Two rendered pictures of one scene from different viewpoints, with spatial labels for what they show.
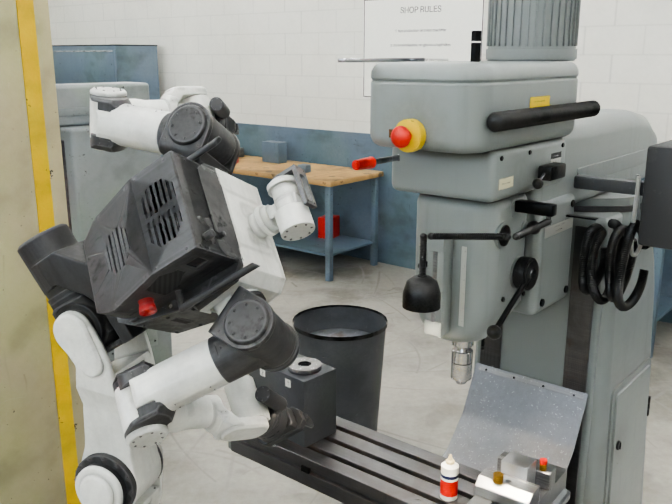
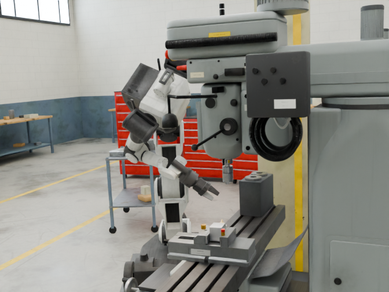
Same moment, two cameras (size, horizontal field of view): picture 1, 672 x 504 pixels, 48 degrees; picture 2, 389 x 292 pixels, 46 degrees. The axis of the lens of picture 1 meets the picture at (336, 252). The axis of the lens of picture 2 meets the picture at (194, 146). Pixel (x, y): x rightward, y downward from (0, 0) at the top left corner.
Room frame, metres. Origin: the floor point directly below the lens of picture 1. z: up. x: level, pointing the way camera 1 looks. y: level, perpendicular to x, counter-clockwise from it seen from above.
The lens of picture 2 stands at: (0.89, -2.10, 1.67)
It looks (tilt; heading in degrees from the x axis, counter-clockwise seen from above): 9 degrees down; 74
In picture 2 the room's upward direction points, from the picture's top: 3 degrees counter-clockwise
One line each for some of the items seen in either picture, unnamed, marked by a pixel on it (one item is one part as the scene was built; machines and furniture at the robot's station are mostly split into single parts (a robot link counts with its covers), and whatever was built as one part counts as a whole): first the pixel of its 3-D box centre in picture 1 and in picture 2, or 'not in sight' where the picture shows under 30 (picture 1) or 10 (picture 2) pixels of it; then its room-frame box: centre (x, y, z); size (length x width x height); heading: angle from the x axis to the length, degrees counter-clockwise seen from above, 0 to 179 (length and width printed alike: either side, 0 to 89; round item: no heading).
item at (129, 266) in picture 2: not in sight; (129, 278); (1.20, 0.43, 0.50); 0.20 x 0.05 x 0.20; 73
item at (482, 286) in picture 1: (467, 261); (226, 119); (1.57, -0.29, 1.47); 0.21 x 0.19 x 0.32; 51
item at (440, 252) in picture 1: (438, 284); (202, 125); (1.49, -0.21, 1.44); 0.04 x 0.04 x 0.21; 51
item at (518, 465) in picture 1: (518, 471); (217, 232); (1.47, -0.40, 1.02); 0.06 x 0.05 x 0.06; 53
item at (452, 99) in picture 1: (477, 101); (226, 38); (1.58, -0.29, 1.81); 0.47 x 0.26 x 0.16; 141
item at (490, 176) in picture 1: (481, 163); (233, 69); (1.60, -0.31, 1.68); 0.34 x 0.24 x 0.10; 141
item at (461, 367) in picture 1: (461, 365); (227, 174); (1.57, -0.28, 1.23); 0.05 x 0.05 x 0.06
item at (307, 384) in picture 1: (292, 393); (256, 192); (1.89, 0.12, 1.01); 0.22 x 0.12 x 0.20; 46
